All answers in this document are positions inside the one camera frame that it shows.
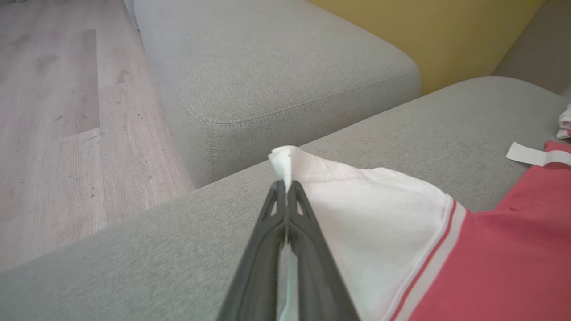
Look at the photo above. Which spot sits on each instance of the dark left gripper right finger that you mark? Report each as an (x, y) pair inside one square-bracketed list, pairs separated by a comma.
[(316, 276)]

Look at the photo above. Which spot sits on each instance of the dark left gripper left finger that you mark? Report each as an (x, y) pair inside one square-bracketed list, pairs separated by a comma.
[(258, 267)]

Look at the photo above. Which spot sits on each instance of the red basketball jersey white trim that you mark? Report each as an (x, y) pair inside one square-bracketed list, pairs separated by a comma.
[(490, 267)]

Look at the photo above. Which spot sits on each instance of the red shorts with white trim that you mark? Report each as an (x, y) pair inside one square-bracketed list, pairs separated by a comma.
[(565, 122)]

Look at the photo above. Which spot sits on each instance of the grey fabric sofa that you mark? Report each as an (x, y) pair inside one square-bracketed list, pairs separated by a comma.
[(134, 276)]

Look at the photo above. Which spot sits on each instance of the grey rounded sofa section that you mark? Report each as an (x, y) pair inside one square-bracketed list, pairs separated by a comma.
[(276, 67)]

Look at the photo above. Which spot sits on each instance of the yellow sofa back cushion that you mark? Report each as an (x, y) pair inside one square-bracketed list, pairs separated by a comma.
[(455, 40)]

